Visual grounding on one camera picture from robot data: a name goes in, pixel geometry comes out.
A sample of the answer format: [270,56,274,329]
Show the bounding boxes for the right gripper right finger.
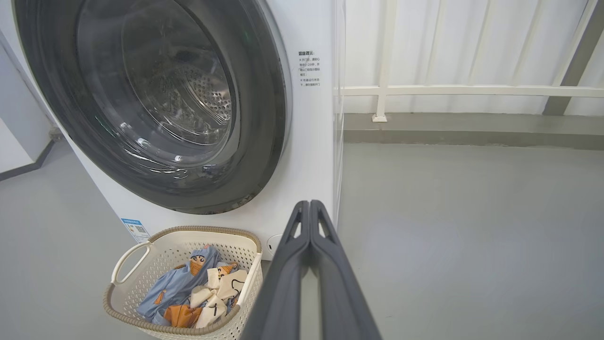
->
[310,200,383,340]

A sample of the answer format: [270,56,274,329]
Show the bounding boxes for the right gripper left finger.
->
[241,200,310,340]

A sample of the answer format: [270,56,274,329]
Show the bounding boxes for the cream blue orange cartoon garment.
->
[164,262,249,330]

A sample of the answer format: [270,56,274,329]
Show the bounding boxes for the blue cartoon print pants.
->
[137,245,223,326]

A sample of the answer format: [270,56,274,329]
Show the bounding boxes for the dark round glass washer door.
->
[13,0,292,215]

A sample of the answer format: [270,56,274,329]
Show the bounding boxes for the white front-load washing machine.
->
[0,0,346,261]

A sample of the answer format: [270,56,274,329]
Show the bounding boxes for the cream perforated laundry basket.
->
[103,226,263,340]

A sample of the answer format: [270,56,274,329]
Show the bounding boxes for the round white filter cover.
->
[266,234,284,258]

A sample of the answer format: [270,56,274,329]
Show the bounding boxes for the blue energy label sticker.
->
[121,218,151,244]

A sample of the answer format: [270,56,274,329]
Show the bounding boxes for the grey diagonal steel beam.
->
[543,0,604,116]

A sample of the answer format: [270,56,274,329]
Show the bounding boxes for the white metal railing frame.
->
[334,0,604,122]

